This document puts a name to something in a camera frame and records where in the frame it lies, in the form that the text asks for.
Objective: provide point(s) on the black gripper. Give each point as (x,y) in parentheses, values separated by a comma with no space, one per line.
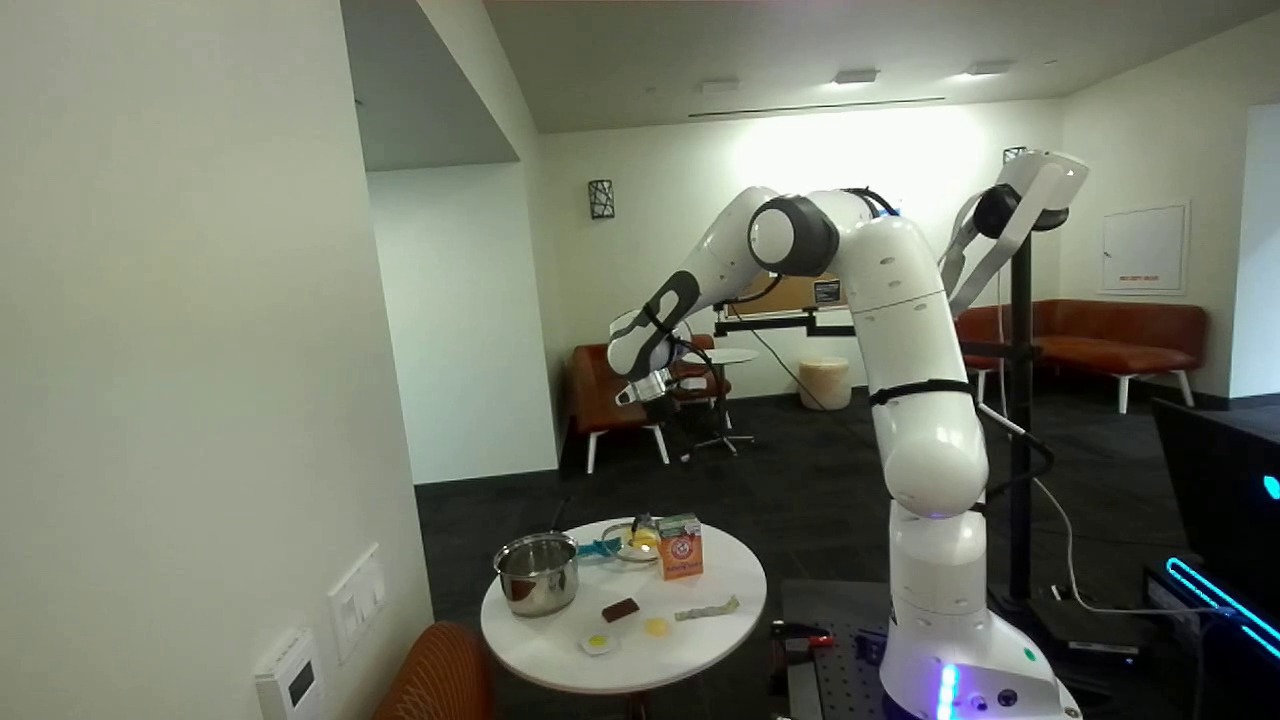
(693,380)

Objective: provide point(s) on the orange baking soda box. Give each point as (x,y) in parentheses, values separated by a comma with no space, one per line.
(680,552)

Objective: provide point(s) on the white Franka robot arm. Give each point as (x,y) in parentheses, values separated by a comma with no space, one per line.
(923,401)

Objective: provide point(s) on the stainless steel pot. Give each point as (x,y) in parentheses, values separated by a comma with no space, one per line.
(537,583)

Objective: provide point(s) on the orange armchair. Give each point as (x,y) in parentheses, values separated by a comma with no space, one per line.
(605,393)

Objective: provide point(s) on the beige cylinder stool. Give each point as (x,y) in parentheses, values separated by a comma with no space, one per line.
(826,380)

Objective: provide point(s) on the cork notice board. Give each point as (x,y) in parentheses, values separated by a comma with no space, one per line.
(801,294)

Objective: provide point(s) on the yellow round food piece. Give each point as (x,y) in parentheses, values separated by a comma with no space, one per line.
(645,543)

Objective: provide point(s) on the clear glass bowl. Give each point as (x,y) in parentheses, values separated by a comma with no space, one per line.
(638,547)

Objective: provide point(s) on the small blue utensil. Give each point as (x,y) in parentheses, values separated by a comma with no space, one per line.
(592,547)

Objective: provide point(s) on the brown chocolate piece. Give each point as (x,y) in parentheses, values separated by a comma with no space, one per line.
(620,611)

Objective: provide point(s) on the large yellow wrapped candy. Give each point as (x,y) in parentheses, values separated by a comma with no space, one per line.
(657,625)

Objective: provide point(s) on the small yellow wrapped candy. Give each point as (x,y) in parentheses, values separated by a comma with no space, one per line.
(596,641)

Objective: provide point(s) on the red clamp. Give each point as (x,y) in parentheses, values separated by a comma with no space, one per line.
(801,641)

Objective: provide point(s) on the black mounting platform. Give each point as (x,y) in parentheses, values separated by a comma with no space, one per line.
(834,665)

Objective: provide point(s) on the orange patterned sofa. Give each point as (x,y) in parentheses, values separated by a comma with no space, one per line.
(440,674)

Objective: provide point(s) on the orange sofa white legs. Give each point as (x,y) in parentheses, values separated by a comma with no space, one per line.
(1094,340)

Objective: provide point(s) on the black monitor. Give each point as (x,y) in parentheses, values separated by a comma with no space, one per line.
(1220,502)

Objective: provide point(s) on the blue LED strip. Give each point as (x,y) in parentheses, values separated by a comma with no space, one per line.
(1204,593)

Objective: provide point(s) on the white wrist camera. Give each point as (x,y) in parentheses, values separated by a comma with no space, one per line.
(640,391)

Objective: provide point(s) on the camera on tripod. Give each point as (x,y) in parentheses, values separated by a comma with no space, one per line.
(1020,202)

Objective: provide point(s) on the white wall panel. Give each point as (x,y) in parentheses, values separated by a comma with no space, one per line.
(1142,249)

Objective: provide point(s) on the white wall outlet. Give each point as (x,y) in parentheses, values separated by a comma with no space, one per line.
(288,677)

